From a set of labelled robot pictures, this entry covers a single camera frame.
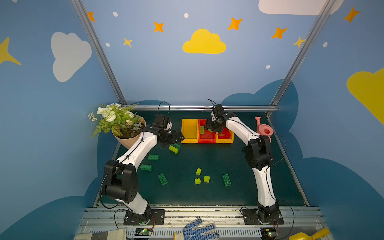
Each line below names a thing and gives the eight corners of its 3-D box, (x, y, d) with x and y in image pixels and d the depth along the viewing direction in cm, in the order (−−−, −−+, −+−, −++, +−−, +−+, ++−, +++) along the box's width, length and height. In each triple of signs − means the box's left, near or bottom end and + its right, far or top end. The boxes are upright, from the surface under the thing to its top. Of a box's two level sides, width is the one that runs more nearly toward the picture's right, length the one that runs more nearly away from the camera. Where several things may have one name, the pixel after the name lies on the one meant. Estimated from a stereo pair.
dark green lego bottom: (225, 186, 86) (226, 185, 85) (222, 176, 90) (222, 174, 89) (230, 185, 87) (231, 184, 85) (227, 175, 91) (228, 174, 89)
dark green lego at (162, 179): (162, 186, 86) (161, 184, 85) (157, 176, 90) (157, 175, 88) (167, 182, 88) (167, 181, 86) (163, 173, 91) (162, 172, 89)
